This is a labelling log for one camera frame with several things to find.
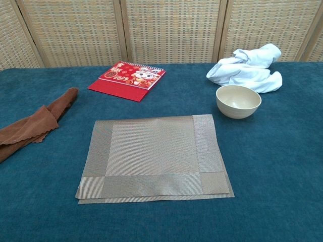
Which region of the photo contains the woven bamboo folding screen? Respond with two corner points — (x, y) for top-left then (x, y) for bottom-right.
(0, 0), (323, 71)

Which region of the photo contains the white crumpled cloth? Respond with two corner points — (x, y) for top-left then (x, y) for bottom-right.
(206, 43), (283, 94)

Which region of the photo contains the beige bowl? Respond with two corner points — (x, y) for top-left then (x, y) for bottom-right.
(216, 84), (262, 119)

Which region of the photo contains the beige woven placemat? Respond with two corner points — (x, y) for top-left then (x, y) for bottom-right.
(75, 114), (235, 205)

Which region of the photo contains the brown cloth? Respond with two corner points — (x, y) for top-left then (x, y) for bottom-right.
(0, 87), (79, 164)

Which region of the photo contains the teal table cover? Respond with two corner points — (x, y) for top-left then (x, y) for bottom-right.
(0, 62), (323, 242)

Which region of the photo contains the red desk calendar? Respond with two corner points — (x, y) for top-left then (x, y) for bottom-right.
(87, 60), (167, 103)

